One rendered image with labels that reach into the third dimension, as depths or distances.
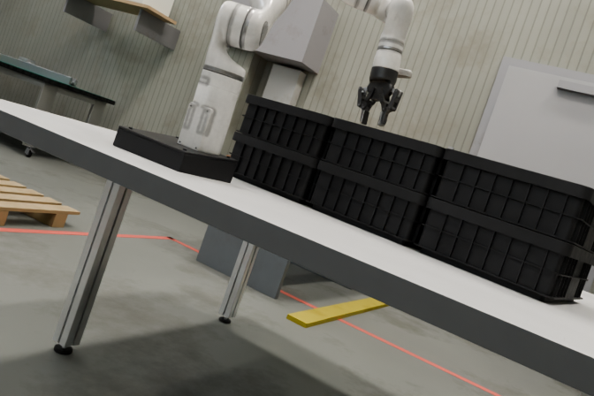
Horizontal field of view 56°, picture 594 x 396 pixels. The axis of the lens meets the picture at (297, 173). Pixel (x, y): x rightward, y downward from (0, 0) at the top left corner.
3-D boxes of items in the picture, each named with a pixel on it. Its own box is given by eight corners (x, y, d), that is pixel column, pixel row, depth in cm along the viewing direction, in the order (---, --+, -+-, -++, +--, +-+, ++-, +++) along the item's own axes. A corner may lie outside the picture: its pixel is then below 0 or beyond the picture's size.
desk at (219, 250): (355, 291, 439) (385, 207, 438) (277, 300, 324) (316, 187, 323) (285, 259, 470) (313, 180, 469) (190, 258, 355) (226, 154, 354)
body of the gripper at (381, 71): (365, 63, 156) (357, 95, 156) (391, 64, 150) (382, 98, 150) (380, 72, 161) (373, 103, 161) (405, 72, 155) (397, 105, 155)
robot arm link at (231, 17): (219, -7, 118) (194, 72, 120) (261, 6, 118) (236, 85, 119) (228, 3, 128) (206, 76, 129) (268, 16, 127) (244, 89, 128)
